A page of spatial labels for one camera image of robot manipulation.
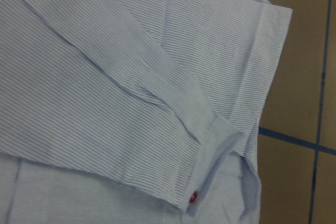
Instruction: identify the blue striped button shirt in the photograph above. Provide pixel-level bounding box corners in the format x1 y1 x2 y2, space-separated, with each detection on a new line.
1 0 292 223

